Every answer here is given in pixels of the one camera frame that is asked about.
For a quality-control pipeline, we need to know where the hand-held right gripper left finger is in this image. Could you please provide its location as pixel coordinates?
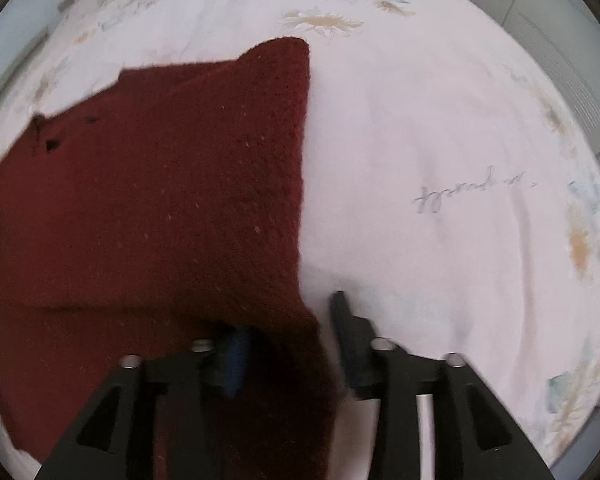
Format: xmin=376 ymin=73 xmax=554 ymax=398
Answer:
xmin=34 ymin=324 xmax=261 ymax=480

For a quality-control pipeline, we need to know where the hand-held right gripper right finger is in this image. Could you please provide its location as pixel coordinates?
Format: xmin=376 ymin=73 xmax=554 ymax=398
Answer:
xmin=328 ymin=290 xmax=557 ymax=480

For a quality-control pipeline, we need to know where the maroon knit sweater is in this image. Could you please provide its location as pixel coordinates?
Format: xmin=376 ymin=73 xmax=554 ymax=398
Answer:
xmin=0 ymin=37 xmax=342 ymax=480

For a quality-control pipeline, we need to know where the floral white bed sheet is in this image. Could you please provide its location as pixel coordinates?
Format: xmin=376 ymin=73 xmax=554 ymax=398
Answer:
xmin=0 ymin=0 xmax=600 ymax=480

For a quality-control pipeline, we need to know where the white wardrobe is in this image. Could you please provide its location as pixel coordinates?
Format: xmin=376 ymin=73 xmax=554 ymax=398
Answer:
xmin=460 ymin=0 xmax=600 ymax=153

